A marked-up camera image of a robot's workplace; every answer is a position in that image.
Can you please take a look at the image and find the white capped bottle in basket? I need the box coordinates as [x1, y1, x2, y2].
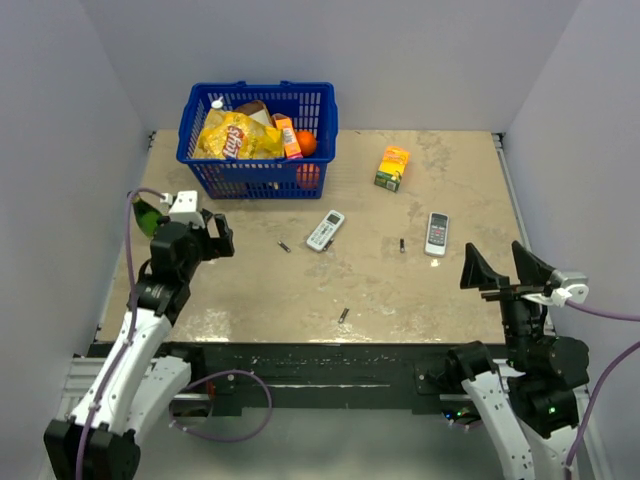
[211, 96, 225, 110]

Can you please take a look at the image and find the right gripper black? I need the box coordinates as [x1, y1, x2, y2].
[459, 238, 555, 367]

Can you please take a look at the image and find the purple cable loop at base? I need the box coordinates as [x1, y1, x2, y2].
[168, 368, 274, 444]

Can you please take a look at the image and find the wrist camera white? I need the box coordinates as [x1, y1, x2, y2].
[524, 269, 589, 307]
[160, 190, 205, 228]

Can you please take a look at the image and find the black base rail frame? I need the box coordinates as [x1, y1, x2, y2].
[87, 339, 556, 416]

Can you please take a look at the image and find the blue plastic shopping basket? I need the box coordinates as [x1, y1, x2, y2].
[176, 81, 338, 199]

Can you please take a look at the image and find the green glass bottle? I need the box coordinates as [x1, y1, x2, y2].
[129, 192, 166, 239]

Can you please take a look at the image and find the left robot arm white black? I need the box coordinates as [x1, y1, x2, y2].
[44, 209, 235, 479]

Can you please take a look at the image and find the orange carton in basket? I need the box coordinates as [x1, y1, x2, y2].
[272, 113, 303, 159]

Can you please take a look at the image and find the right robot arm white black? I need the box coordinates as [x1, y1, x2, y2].
[445, 242, 589, 479]

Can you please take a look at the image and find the orange fruit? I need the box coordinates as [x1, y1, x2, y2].
[296, 130, 317, 157]

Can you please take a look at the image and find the white remote control dark keypad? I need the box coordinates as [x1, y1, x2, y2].
[424, 212, 449, 257]

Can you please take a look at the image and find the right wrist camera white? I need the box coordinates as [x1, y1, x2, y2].
[524, 269, 589, 307]

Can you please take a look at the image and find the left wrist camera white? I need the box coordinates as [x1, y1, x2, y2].
[160, 190, 205, 228]

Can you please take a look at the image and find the yellow green juice carton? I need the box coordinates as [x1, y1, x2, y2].
[374, 146, 410, 193]

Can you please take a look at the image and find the yellow Lays chips bag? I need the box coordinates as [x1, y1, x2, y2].
[192, 109, 284, 160]

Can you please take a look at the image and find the brown bread loaf bag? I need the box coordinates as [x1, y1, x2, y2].
[234, 100, 274, 126]

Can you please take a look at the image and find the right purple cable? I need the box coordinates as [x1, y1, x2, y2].
[563, 297, 640, 471]

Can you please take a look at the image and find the white remote control green screen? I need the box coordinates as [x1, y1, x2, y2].
[306, 210, 345, 252]

